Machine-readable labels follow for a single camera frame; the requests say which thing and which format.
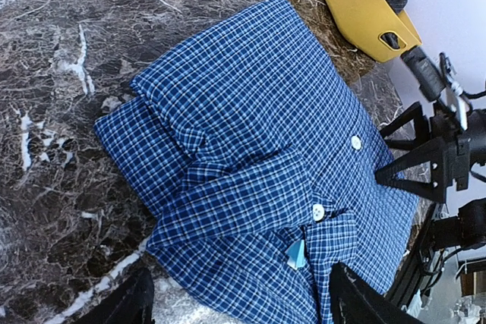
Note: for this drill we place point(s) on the yellow plastic basket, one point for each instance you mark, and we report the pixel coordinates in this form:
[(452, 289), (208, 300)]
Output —
[(373, 27)]

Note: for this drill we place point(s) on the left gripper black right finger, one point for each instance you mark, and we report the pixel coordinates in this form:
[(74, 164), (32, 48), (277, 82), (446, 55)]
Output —
[(352, 300)]

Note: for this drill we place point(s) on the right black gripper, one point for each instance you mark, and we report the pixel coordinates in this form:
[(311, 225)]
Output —
[(432, 164)]

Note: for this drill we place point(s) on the blue checked long sleeve shirt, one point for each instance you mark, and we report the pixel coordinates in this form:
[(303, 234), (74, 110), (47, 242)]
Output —
[(258, 163)]

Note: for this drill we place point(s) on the black front rail frame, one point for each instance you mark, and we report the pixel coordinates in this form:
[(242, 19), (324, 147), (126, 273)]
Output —
[(411, 275)]

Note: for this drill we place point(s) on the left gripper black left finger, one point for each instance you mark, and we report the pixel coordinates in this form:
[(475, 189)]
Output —
[(131, 302)]

